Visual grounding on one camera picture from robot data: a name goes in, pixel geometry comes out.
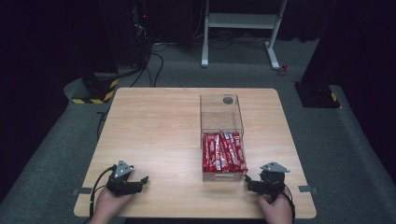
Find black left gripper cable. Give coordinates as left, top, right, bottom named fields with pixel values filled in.
left=89, top=165, right=117, bottom=219

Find dark equipment rack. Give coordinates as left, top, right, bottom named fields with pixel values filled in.
left=129, top=0, right=154, bottom=67

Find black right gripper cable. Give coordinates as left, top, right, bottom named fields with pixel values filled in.
left=281, top=183, right=297, bottom=224

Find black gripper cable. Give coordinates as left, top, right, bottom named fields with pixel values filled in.
left=281, top=183, right=297, bottom=224
left=89, top=165, right=117, bottom=219

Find white metal stand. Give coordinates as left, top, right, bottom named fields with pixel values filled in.
left=201, top=0, right=288, bottom=71

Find small red clip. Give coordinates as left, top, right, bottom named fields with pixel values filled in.
left=276, top=63, right=290, bottom=77

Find black post with striped base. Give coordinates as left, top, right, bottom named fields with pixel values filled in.
left=71, top=0, right=120, bottom=105

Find person's right hand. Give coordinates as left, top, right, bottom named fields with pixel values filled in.
left=256, top=188, right=294, bottom=224

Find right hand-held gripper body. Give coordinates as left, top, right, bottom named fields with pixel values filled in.
left=251, top=161, right=291, bottom=201

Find black floor cables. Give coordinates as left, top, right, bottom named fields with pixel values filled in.
left=118, top=38, right=171, bottom=89

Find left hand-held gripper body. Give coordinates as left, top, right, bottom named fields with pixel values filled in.
left=106, top=159, right=145, bottom=197

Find clear acrylic drawer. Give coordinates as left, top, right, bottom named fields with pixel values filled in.
left=201, top=132, right=249, bottom=183

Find grey tape strip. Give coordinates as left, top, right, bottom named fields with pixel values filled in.
left=297, top=185, right=319, bottom=194
left=72, top=187, right=93, bottom=196

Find black cable beside table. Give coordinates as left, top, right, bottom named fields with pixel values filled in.
left=95, top=107, right=110, bottom=141

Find clear acrylic drawer housing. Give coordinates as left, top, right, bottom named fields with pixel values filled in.
left=199, top=93, right=245, bottom=149

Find black post base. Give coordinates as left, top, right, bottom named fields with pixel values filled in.
left=293, top=81, right=341, bottom=109

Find pile of red stick packets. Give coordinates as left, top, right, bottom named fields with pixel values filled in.
left=202, top=132, right=249, bottom=174

